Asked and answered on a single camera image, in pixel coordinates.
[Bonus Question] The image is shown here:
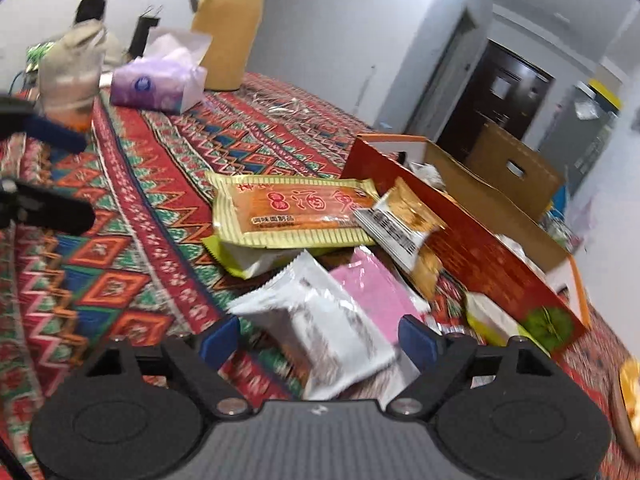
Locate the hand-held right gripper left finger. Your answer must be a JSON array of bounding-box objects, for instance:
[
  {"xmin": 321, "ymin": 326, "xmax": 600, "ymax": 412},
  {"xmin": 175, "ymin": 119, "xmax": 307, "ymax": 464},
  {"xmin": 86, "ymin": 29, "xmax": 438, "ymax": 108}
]
[{"xmin": 85, "ymin": 316, "xmax": 253, "ymax": 419}]

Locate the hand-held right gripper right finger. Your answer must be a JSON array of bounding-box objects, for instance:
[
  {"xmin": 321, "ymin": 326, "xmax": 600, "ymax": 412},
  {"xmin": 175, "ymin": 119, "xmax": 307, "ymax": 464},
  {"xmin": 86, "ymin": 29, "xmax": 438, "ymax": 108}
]
[{"xmin": 387, "ymin": 314, "xmax": 556, "ymax": 419}]

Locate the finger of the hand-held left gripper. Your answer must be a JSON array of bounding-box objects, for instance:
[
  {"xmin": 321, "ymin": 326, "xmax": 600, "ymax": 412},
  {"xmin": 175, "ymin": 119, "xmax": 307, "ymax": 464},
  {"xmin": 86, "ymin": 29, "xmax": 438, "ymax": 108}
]
[
  {"xmin": 0, "ymin": 94, "xmax": 89, "ymax": 154},
  {"xmin": 0, "ymin": 177, "xmax": 97, "ymax": 236}
]

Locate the pink snack packet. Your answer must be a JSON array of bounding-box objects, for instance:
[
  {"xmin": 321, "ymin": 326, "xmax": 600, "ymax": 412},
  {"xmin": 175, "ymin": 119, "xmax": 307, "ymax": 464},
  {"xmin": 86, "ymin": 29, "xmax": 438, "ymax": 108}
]
[{"xmin": 327, "ymin": 247, "xmax": 433, "ymax": 361}]

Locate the green white snack packet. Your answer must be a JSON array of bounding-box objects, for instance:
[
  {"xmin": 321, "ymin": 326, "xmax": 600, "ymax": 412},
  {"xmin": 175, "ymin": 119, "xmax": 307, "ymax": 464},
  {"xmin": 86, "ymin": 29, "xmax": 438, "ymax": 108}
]
[{"xmin": 200, "ymin": 234, "xmax": 306, "ymax": 281}]

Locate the red cardboard box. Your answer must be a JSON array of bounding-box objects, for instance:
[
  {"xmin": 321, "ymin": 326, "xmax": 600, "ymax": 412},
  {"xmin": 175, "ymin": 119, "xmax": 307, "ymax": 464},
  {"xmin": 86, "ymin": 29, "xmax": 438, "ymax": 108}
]
[{"xmin": 342, "ymin": 134, "xmax": 593, "ymax": 353}]

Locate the orange yellow snack packet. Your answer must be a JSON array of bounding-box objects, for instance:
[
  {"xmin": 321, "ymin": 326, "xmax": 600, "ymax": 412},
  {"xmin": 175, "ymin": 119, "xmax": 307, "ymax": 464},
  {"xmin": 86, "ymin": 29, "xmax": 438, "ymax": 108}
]
[{"xmin": 206, "ymin": 170, "xmax": 381, "ymax": 251}]

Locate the green patterned packet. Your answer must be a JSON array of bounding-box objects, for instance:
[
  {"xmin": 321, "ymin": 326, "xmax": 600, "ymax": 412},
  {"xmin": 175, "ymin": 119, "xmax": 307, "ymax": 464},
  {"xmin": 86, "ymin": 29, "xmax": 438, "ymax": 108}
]
[{"xmin": 25, "ymin": 42, "xmax": 56, "ymax": 73}]

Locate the purple tissue pack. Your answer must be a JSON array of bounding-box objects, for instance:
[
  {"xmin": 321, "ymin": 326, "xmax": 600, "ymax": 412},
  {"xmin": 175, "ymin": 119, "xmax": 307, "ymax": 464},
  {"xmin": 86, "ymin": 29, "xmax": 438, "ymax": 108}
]
[{"xmin": 109, "ymin": 27, "xmax": 213, "ymax": 114}]

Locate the gold white snack packet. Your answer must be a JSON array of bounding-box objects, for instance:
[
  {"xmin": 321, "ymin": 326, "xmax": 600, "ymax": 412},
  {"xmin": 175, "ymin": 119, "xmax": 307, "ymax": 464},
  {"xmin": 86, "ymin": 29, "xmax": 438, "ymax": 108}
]
[{"xmin": 352, "ymin": 177, "xmax": 448, "ymax": 301}]

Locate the dark fuzzy object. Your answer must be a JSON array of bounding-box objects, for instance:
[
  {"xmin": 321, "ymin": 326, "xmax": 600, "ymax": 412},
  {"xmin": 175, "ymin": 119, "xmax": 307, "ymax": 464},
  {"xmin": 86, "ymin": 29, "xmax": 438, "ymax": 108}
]
[{"xmin": 75, "ymin": 0, "xmax": 108, "ymax": 26}]

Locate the white crumpled wrapper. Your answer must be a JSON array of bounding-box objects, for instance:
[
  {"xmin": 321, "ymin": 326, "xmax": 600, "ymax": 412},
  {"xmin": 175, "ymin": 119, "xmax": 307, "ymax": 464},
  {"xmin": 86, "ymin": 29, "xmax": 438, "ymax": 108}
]
[{"xmin": 407, "ymin": 160, "xmax": 446, "ymax": 188}]

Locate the pile of colourful bags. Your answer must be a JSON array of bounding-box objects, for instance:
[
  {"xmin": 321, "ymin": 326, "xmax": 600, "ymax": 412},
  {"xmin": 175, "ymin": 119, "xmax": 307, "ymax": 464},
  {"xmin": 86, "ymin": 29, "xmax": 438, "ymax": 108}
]
[{"xmin": 542, "ymin": 185, "xmax": 586, "ymax": 256}]

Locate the yellow thermos jug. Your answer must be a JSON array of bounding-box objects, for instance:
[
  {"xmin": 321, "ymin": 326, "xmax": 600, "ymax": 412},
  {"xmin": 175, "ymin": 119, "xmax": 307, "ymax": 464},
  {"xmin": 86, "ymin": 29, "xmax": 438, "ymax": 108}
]
[{"xmin": 189, "ymin": 0, "xmax": 271, "ymax": 92}]

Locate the brown cardboard box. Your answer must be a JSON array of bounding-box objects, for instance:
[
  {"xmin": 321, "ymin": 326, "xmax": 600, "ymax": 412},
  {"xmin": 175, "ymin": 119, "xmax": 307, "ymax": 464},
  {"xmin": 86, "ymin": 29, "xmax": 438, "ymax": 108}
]
[{"xmin": 465, "ymin": 120, "xmax": 568, "ymax": 221}]

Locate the brown plate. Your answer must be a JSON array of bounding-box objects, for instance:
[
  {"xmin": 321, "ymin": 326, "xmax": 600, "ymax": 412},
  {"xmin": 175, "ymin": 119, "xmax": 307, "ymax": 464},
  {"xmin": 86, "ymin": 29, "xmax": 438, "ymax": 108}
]
[{"xmin": 612, "ymin": 400, "xmax": 640, "ymax": 456}]

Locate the grey refrigerator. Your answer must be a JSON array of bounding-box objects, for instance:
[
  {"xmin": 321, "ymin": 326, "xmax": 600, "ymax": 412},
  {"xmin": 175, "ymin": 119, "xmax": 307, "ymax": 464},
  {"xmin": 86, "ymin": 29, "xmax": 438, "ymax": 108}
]
[{"xmin": 537, "ymin": 80, "xmax": 621, "ymax": 186}]

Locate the dark brown door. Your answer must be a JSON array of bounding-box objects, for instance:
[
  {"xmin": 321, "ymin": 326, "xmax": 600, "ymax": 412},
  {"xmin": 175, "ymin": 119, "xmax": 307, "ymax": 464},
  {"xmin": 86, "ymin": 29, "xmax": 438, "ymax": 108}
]
[{"xmin": 435, "ymin": 37, "xmax": 556, "ymax": 161}]

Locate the yellow black box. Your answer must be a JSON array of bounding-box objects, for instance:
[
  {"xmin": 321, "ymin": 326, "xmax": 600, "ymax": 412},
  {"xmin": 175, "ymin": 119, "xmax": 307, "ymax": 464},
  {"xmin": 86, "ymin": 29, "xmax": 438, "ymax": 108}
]
[{"xmin": 587, "ymin": 77, "xmax": 623, "ymax": 111}]

